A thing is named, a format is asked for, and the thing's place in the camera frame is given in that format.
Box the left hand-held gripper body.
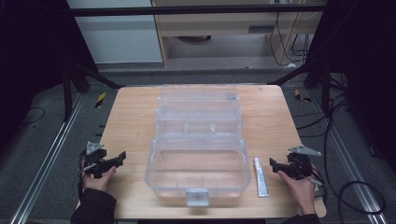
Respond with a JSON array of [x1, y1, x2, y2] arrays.
[[83, 141, 108, 179]]

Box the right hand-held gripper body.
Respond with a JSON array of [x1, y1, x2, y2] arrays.
[[285, 145, 322, 181]]

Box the person's left hand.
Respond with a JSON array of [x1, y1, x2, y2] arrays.
[[81, 165, 118, 192]]

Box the person's right hand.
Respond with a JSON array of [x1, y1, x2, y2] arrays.
[[276, 170, 318, 217]]

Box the white glue tube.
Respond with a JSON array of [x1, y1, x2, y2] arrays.
[[253, 156, 270, 198]]

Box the yellow tool on floor left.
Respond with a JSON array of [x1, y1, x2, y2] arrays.
[[94, 91, 107, 109]]

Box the yellow tool on floor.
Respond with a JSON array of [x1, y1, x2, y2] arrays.
[[94, 91, 107, 109], [293, 89, 313, 104]]

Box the yellow tool on floor right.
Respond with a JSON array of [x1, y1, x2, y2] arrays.
[[293, 89, 313, 104]]

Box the clear plastic storage box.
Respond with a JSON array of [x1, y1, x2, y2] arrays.
[[144, 83, 252, 208]]

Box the white cabinet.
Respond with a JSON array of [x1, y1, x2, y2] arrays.
[[65, 0, 164, 65]]

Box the black curtain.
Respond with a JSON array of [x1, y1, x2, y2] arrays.
[[306, 0, 396, 175], [0, 0, 100, 147]]

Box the light wooden desk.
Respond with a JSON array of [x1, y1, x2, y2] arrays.
[[150, 0, 327, 68]]

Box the black floor cable bundle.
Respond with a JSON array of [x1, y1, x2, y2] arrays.
[[290, 73, 351, 139]]

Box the aluminium floor rail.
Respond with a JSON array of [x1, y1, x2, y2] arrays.
[[8, 92, 86, 224], [311, 90, 390, 224]]

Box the thin black floor cable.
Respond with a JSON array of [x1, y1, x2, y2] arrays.
[[18, 106, 47, 128]]

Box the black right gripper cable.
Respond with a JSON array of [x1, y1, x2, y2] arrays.
[[306, 118, 388, 218]]

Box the black metal frame strut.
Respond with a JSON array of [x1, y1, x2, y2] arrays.
[[267, 59, 332, 114], [61, 60, 126, 123]]

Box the black hanging desk cables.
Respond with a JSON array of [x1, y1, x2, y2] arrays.
[[268, 11, 312, 68]]

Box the black horizontal frame bar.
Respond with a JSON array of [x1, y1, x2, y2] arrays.
[[65, 5, 329, 18]]

